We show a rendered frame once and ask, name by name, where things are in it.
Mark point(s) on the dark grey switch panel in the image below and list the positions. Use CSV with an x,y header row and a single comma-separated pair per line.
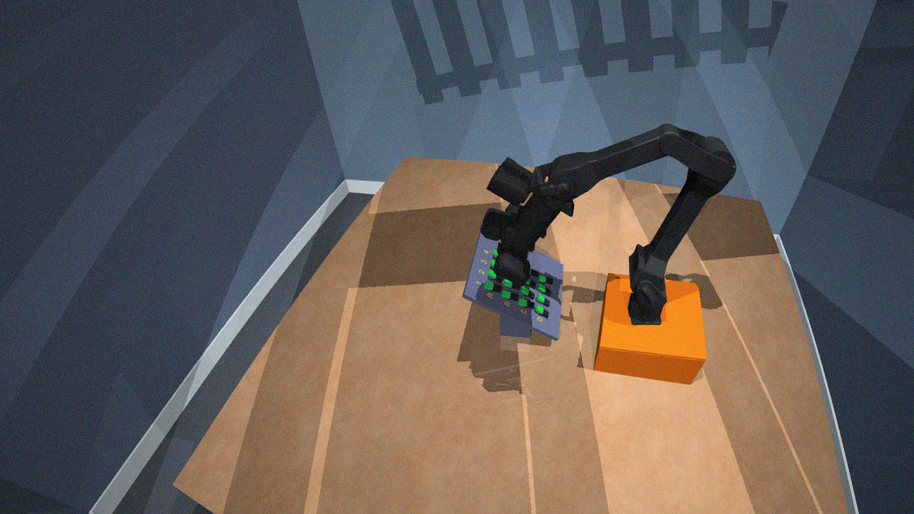
x,y
534,306

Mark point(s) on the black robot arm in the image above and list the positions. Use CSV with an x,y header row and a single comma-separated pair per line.
x,y
710,167

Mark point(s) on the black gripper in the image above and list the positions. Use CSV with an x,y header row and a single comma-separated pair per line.
x,y
511,263

